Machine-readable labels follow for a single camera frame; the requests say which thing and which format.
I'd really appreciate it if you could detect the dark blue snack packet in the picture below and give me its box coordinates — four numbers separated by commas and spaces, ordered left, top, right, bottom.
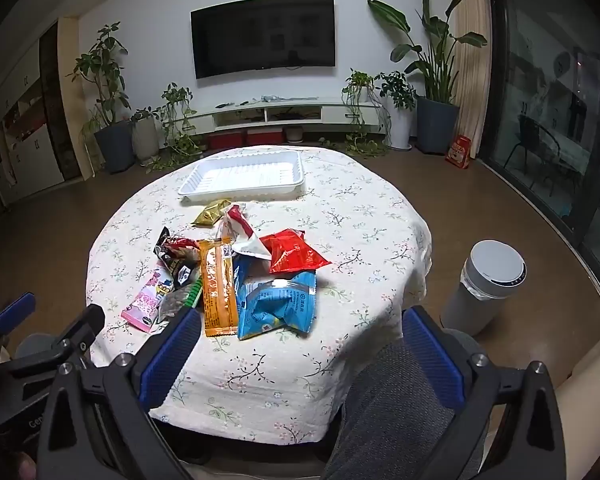
231, 254, 261, 311

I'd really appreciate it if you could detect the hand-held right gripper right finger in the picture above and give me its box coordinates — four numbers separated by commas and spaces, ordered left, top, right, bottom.
401, 305, 567, 480

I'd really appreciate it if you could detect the black snack packet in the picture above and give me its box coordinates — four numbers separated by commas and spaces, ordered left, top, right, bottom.
152, 226, 203, 291

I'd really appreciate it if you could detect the tall leafy tree plant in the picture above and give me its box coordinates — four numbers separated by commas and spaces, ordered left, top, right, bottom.
67, 22, 131, 128

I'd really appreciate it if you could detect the white plastic tray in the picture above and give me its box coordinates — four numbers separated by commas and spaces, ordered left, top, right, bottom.
177, 150, 307, 206

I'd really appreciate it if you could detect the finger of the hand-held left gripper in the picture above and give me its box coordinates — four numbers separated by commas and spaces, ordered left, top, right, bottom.
0, 304, 106, 376
0, 292, 37, 341

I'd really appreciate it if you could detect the white round trash can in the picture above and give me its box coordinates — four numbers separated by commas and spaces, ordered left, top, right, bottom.
440, 239, 527, 337

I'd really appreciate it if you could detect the grey ribbed planter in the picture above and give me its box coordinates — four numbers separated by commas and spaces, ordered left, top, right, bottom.
130, 115, 160, 163

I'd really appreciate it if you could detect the gold snack packet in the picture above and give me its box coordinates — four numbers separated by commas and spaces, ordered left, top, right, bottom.
190, 199, 233, 228

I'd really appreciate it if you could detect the potted plant dark pot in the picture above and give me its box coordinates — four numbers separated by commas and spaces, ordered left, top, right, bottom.
452, 0, 491, 161

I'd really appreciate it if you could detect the dark square planter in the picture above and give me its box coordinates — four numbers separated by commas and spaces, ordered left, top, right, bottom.
415, 96, 461, 155
94, 120, 136, 173

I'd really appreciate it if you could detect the black wall television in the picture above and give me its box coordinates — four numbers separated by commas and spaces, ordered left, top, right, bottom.
190, 0, 337, 80

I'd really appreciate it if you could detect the person's leg in grey trousers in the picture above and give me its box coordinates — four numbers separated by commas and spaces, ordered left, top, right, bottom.
322, 337, 486, 480

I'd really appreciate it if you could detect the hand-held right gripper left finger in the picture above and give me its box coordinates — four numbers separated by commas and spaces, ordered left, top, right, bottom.
36, 305, 203, 480

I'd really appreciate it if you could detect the red storage box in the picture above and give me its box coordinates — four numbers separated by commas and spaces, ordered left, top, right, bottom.
209, 131, 245, 150
246, 129, 283, 147

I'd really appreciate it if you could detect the pink cartoon snack packet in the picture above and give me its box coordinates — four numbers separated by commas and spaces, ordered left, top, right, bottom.
121, 266, 176, 333

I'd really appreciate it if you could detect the small bushy plant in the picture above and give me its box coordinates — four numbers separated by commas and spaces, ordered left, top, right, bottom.
375, 71, 418, 111

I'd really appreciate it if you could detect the light blue snack packet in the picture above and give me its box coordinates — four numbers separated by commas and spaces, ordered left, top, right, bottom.
237, 270, 317, 341

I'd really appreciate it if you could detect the dark red snack packet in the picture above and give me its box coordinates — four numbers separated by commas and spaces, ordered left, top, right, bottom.
166, 236, 201, 261

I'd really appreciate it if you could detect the black chair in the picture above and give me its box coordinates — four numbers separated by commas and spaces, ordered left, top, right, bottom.
502, 115, 561, 196

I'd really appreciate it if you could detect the white television cabinet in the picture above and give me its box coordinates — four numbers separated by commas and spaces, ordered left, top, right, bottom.
177, 95, 386, 136

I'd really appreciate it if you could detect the floral tablecloth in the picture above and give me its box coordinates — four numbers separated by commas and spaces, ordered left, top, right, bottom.
86, 146, 433, 446

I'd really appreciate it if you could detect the white wall cabinet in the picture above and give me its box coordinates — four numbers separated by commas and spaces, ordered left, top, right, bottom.
0, 45, 66, 206

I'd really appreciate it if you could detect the trailing vine plant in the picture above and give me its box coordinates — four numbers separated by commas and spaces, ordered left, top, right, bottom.
130, 82, 206, 171
341, 69, 396, 156

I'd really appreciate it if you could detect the sliding glass door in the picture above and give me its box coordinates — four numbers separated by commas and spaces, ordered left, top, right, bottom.
480, 0, 600, 311

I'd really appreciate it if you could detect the tall white planter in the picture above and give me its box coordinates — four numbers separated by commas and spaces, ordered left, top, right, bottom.
387, 105, 413, 151

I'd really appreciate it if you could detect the person's left hand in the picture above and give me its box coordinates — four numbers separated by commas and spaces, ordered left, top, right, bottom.
7, 452, 40, 480

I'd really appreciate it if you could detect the tall broad-leaf plant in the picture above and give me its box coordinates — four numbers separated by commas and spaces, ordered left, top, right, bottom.
367, 0, 488, 106

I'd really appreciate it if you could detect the red paper bag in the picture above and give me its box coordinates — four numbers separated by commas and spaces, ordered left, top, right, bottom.
445, 135, 473, 170

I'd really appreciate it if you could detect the orange snack packet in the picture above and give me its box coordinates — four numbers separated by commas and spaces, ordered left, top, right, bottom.
198, 237, 240, 338

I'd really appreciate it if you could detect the red white snack packet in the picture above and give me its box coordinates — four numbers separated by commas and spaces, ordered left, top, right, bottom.
215, 202, 273, 261

